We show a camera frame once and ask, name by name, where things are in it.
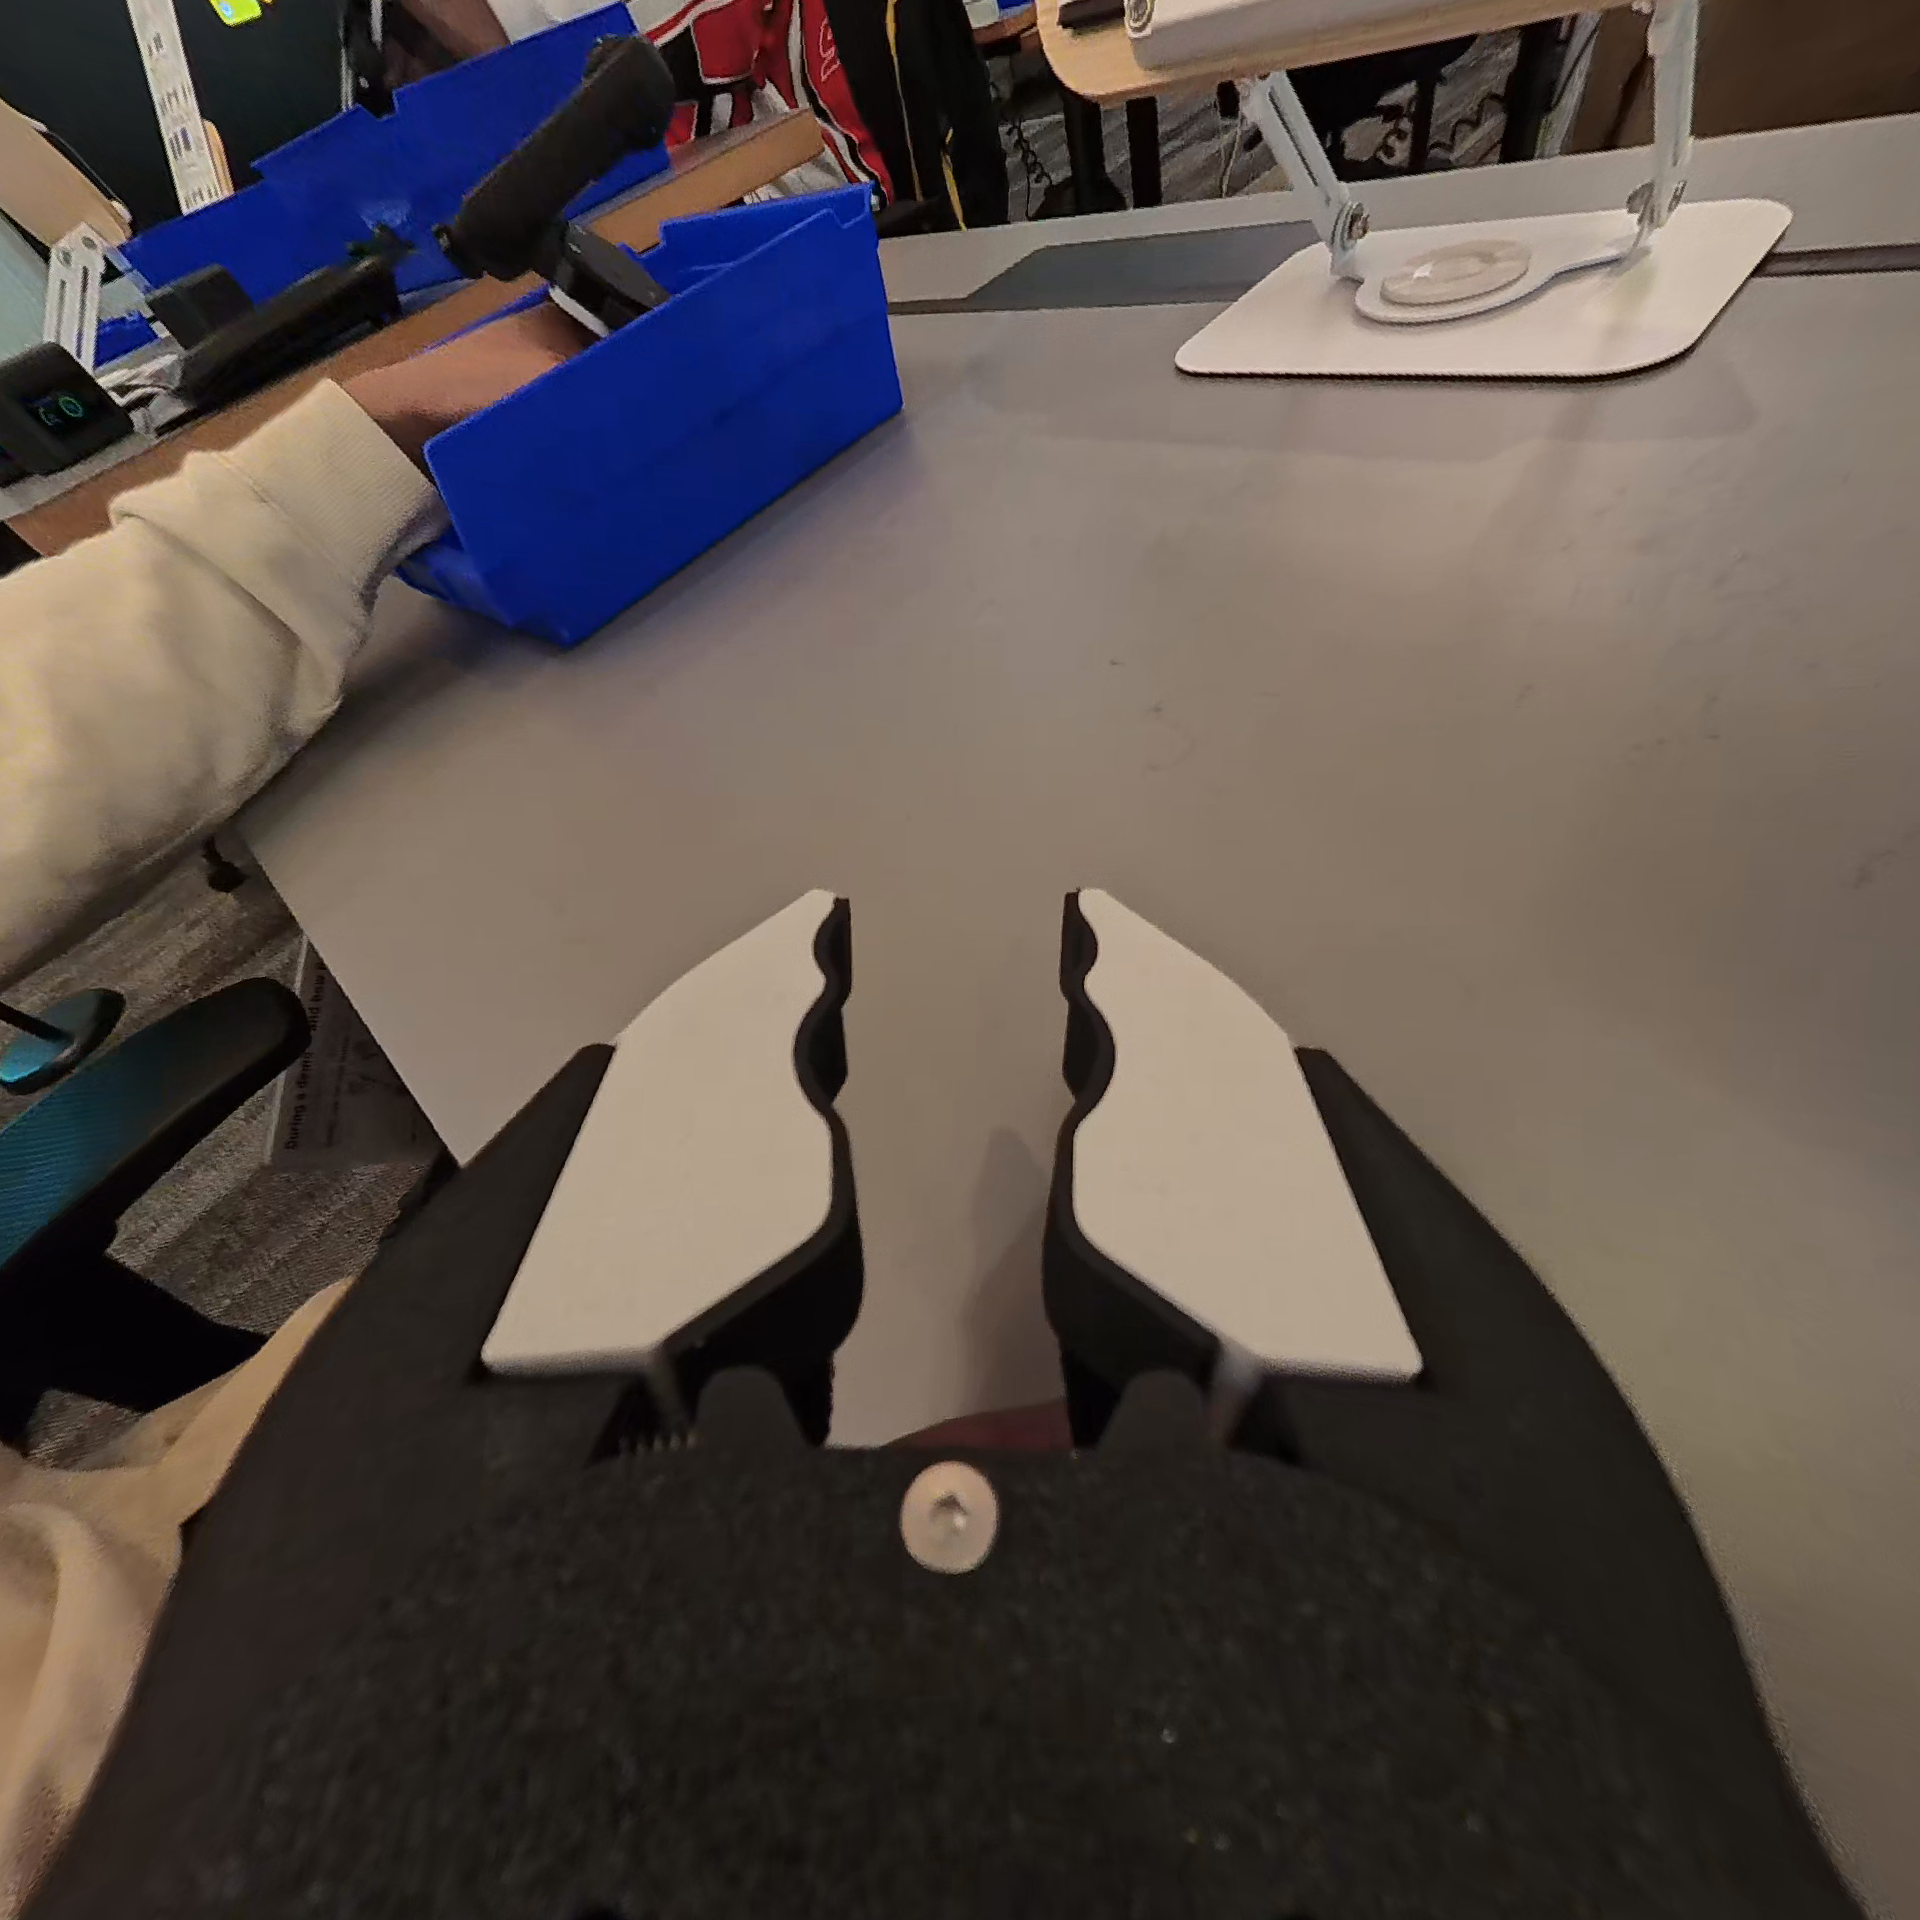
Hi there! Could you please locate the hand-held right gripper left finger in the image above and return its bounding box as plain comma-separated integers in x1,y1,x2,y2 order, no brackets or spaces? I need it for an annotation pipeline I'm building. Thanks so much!
477,889,870,1450

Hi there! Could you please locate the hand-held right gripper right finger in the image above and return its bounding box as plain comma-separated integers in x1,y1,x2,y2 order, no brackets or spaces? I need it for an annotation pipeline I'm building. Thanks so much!
1043,889,1426,1450

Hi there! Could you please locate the blue plastic bin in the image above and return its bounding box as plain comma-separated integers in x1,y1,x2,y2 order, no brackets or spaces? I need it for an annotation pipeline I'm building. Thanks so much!
246,0,675,299
92,195,304,371
391,182,908,651

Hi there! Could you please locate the person's left hand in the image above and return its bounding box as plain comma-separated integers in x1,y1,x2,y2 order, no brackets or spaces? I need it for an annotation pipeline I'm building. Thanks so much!
342,307,595,471

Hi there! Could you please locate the long wooden table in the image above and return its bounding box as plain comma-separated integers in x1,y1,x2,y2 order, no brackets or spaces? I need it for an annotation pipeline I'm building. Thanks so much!
0,111,830,560

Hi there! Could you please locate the black elongated device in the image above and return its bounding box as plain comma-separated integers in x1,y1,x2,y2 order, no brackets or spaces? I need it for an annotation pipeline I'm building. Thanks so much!
145,247,409,403

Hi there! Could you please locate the white paper label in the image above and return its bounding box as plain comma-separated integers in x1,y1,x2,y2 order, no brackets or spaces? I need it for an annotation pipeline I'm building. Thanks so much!
270,937,454,1168

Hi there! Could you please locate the white printed card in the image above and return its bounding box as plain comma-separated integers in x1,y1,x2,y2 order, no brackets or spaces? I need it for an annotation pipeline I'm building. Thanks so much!
128,0,228,215

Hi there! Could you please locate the tan angled board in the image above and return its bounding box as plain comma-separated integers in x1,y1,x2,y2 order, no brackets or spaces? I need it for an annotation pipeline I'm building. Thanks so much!
0,97,132,253

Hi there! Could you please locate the small black screen device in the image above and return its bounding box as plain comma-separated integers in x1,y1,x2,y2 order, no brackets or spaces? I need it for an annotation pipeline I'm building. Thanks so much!
0,343,136,471

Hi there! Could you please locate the tan hanging coat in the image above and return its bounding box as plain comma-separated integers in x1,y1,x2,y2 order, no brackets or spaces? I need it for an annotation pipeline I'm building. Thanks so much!
1561,0,1920,156

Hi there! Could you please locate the white folding bracket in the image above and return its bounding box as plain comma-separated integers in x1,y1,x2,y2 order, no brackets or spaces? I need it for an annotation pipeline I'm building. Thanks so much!
41,224,110,364

